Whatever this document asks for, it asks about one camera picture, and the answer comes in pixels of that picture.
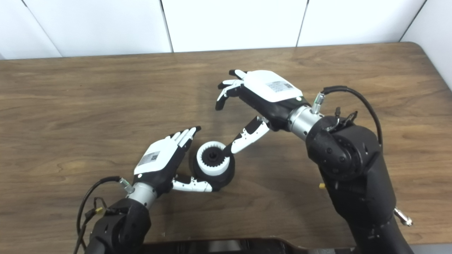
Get white toothed plastic ring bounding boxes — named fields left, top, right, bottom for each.
left=196, top=141, right=231, bottom=177

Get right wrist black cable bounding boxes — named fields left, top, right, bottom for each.
left=311, top=86, right=383, bottom=147

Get round black stepped part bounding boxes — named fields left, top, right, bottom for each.
left=189, top=141, right=236, bottom=192

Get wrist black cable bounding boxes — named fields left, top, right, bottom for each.
left=73, top=176, right=135, bottom=254
left=311, top=86, right=383, bottom=147

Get right arm thin wires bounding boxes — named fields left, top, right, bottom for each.
left=327, top=107, right=358, bottom=131

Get arm thin wires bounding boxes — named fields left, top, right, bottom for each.
left=79, top=197, right=127, bottom=230
left=327, top=107, right=358, bottom=131

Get left arm thin wires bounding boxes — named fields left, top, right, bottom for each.
left=79, top=197, right=127, bottom=230

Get black robot torso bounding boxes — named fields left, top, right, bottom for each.
left=141, top=238, right=353, bottom=254

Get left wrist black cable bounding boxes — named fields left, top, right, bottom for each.
left=73, top=176, right=135, bottom=254

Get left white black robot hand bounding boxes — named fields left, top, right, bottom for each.
left=133, top=126, right=213, bottom=196

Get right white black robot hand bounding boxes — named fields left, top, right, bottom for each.
left=215, top=69, right=311, bottom=155

